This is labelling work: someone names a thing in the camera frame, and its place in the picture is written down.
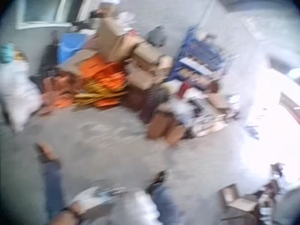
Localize blue plastic sheet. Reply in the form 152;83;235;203
57;32;89;65

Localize person's left hand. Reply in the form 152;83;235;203
69;198;98;218

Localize grey bag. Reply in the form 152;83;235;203
146;25;168;46

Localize white framed window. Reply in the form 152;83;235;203
15;0;94;30

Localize open cardboard box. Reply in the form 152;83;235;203
217;184;261;222

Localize white printed packet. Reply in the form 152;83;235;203
74;186;128;210

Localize brown carton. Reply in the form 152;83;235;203
146;109;188;147

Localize white cloth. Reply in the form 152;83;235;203
112;190;164;225

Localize white sack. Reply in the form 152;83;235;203
0;60;44;133

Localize person's legs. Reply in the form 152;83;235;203
35;142;186;225

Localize orange cloth heap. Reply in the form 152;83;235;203
50;52;129;110

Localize heap of cartons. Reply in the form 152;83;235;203
70;11;174;94

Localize blue crate with goods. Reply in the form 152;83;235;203
161;25;237;139

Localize teal bottle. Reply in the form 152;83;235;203
0;43;15;64

